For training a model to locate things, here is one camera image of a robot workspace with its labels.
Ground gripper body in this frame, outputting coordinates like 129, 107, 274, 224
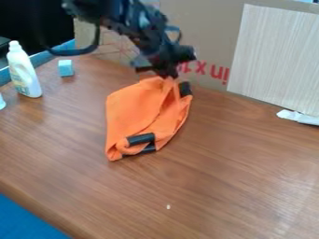
131, 39, 198, 79

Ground orange cloth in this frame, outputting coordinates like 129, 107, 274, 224
103, 76, 195, 162

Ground cardboard box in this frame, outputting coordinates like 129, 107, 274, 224
72, 0, 319, 93

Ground teal block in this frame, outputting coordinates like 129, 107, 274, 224
56, 59, 76, 77

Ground light wooden board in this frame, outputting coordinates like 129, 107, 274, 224
225, 3, 319, 118

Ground white crumpled paper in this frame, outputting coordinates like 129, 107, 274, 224
275, 108, 319, 127

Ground white plastic bottle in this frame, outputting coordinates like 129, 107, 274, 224
5, 40, 44, 99

